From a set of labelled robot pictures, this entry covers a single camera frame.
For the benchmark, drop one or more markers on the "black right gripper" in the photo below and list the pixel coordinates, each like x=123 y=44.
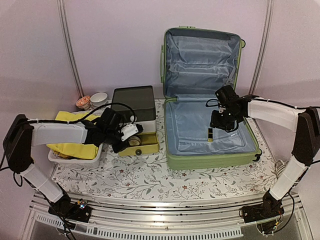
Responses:
x=215 y=123

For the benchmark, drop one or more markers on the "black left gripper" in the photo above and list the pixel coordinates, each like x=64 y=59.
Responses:
x=117 y=148

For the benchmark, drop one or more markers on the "round cream compact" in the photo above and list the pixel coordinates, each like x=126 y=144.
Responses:
x=134 y=141

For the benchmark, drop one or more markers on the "plain yellow garment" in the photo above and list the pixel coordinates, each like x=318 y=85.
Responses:
x=70 y=134

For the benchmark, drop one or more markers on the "drawer cabinet with dark top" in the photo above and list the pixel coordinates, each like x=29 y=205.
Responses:
x=137 y=105

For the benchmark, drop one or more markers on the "green hard-shell suitcase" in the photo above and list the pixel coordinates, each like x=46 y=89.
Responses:
x=195 y=63

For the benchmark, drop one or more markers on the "white plastic mesh basket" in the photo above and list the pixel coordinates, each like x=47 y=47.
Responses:
x=74 y=150

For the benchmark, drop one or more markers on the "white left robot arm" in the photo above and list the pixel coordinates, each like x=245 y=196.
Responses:
x=25 y=149

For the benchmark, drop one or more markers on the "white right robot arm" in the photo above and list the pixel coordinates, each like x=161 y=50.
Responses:
x=301 y=122

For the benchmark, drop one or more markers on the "small white bowl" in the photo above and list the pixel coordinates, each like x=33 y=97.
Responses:
x=98 y=99

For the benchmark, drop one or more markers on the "black gold lipstick tube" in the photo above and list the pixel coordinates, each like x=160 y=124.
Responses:
x=210 y=135

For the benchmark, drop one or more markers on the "red patterned small bowl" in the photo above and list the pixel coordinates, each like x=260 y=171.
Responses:
x=84 y=103

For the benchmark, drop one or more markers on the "floral white tablecloth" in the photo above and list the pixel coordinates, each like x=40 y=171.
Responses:
x=148 y=177

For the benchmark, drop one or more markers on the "aluminium front rail frame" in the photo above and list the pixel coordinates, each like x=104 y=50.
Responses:
x=131 y=219

